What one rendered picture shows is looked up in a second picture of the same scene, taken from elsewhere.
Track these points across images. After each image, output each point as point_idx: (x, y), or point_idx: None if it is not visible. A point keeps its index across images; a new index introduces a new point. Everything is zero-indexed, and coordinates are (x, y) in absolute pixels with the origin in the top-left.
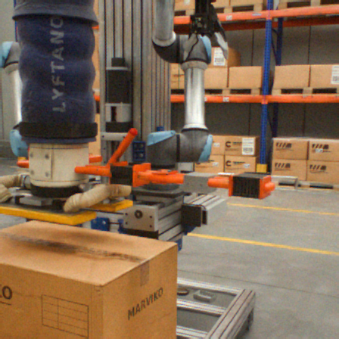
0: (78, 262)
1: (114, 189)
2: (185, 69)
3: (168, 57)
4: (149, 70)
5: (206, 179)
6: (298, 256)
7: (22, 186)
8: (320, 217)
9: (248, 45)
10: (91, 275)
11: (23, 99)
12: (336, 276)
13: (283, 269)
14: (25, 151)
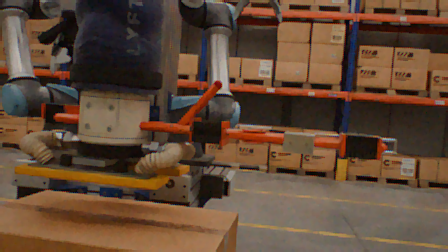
0: (152, 235)
1: (185, 150)
2: (209, 35)
3: (193, 20)
4: (168, 32)
5: (313, 138)
6: (249, 231)
7: (58, 145)
8: (256, 195)
9: (183, 35)
10: (184, 249)
11: (85, 37)
12: (288, 249)
13: (240, 244)
14: (23, 110)
